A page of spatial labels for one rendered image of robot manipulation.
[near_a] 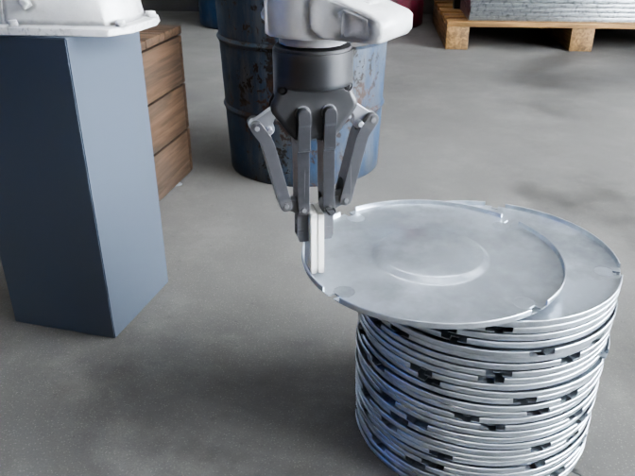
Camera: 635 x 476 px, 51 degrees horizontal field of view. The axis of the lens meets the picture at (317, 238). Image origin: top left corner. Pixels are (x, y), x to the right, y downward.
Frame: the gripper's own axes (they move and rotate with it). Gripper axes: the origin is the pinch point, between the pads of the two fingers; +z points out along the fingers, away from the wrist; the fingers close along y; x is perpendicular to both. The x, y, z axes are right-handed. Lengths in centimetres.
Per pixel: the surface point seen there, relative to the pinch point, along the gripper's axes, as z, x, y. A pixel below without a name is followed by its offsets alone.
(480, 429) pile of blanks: 17.6, 13.4, -14.7
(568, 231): 4.7, -3.3, -33.0
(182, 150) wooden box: 21, -94, 10
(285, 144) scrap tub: 18, -82, -13
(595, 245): 4.7, 0.7, -34.2
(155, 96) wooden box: 5, -83, 15
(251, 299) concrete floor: 28.3, -34.4, 2.8
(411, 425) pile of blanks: 19.9, 8.9, -8.9
